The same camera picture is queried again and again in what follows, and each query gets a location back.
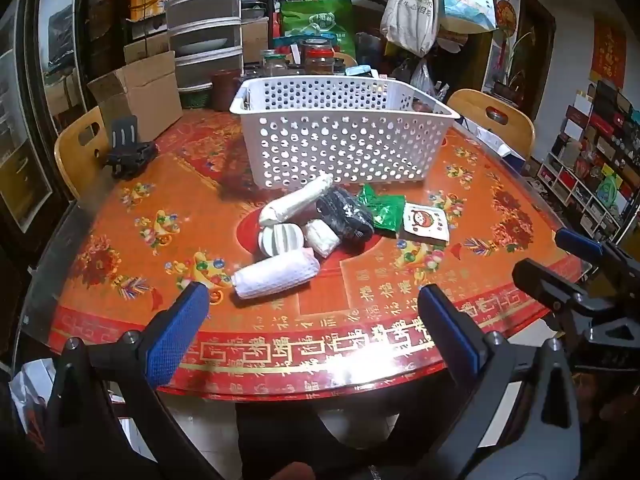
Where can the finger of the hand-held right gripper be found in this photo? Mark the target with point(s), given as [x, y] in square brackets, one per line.
[542, 280]
[580, 245]

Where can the beige canvas tote bag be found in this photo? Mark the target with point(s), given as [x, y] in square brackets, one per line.
[410, 7]

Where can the long white cloth roll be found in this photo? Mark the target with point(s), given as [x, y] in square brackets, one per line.
[295, 202]

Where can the large glass jar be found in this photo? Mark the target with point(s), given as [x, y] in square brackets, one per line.
[318, 57]

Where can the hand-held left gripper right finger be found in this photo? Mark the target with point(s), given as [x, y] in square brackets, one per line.
[450, 330]

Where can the white towel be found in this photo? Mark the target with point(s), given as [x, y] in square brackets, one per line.
[275, 275]

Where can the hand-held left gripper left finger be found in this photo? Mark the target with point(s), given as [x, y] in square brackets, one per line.
[175, 335]

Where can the white perforated plastic basket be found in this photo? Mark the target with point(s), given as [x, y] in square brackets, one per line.
[345, 125]

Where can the open cardboard box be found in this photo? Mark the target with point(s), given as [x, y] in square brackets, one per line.
[135, 92]

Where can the green snack packet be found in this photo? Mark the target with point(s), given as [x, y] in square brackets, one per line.
[382, 210]

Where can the shelf of boxes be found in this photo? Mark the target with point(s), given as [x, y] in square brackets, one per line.
[595, 160]

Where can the round white pad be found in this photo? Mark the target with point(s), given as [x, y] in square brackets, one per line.
[280, 240]

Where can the grey plastic drawer stack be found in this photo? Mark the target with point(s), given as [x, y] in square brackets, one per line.
[205, 25]

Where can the white red cartoon packet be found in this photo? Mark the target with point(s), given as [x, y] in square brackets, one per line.
[425, 222]

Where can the black phone holder clamp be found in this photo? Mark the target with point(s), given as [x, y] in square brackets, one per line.
[127, 152]

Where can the green shopping bag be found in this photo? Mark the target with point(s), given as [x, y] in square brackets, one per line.
[317, 22]

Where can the red wall poster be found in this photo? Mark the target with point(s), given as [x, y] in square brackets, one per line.
[608, 55]

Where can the wooden chair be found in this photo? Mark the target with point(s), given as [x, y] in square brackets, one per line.
[80, 155]
[492, 115]

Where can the small glass jar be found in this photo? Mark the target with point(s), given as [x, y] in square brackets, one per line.
[274, 63]

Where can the brown mug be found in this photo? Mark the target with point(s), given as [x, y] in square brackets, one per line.
[225, 90]

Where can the white plastic bag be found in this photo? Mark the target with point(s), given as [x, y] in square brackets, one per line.
[32, 390]

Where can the black socks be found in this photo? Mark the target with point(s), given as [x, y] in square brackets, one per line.
[345, 215]

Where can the small white cloth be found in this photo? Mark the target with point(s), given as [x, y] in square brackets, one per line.
[320, 237]

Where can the green woven basket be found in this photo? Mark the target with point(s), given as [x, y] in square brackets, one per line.
[195, 97]

